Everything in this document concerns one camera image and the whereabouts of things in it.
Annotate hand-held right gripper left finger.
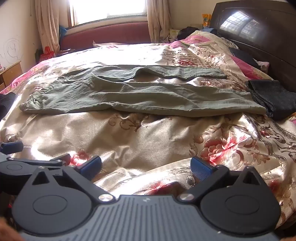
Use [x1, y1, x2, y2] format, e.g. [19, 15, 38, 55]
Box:
[31, 156, 116, 204]

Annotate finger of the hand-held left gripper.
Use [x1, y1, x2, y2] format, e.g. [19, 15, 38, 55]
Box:
[28, 153, 71, 171]
[0, 141, 24, 154]

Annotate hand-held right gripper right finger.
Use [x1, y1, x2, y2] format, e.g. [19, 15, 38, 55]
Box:
[178, 156, 264, 205]

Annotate green pants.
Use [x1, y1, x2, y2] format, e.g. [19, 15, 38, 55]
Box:
[18, 65, 266, 117]

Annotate floral satin blanket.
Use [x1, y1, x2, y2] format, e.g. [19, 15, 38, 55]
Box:
[0, 30, 296, 232]

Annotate wooden nightstand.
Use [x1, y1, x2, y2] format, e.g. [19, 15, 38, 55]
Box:
[0, 61, 23, 92]

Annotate red bag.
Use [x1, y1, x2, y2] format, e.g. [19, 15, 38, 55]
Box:
[40, 46, 55, 62]

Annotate dark folded jeans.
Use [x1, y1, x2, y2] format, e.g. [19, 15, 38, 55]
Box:
[245, 79, 296, 121]

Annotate black folded cloth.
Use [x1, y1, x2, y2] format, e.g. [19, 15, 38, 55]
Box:
[229, 47, 258, 67]

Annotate white cloth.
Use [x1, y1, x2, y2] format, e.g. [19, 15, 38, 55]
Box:
[92, 40, 130, 48]

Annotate beige curtain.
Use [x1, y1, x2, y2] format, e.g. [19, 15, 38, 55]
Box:
[146, 0, 171, 43]
[35, 0, 70, 55]

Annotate maroon padded sofa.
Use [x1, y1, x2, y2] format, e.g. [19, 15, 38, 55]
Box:
[59, 21, 152, 51]

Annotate pale cloth pile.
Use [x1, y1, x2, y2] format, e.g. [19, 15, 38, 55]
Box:
[170, 29, 183, 43]

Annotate black garment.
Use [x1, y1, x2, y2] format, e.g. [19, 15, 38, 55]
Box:
[177, 26, 201, 40]

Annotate dark wooden headboard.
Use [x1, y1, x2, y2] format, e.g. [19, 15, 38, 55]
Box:
[209, 2, 296, 87]

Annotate window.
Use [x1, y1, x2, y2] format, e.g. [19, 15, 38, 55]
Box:
[69, 0, 148, 26]

